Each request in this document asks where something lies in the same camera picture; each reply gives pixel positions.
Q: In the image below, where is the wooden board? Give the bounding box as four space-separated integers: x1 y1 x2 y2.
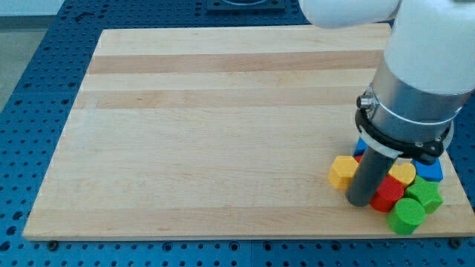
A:
22 23 475 242

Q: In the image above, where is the blue block right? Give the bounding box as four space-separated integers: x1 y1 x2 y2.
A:
411 159 444 182

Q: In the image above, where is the green star block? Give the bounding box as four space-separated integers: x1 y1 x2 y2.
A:
404 175 444 214

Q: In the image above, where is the red cylinder block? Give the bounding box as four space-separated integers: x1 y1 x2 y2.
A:
370 175 404 213

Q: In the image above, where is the yellow heart block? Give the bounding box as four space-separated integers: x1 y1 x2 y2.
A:
388 162 416 188

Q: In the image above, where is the blue block behind rod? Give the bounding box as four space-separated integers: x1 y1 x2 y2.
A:
353 137 368 156

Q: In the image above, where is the green cylinder block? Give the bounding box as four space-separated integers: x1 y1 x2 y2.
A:
387 198 426 236

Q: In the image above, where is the small red block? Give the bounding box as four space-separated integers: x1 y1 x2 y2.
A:
354 155 362 163

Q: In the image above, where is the yellow hexagon block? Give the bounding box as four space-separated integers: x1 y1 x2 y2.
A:
327 156 358 190

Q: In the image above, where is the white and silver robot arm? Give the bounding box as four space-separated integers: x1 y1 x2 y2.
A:
299 0 474 165

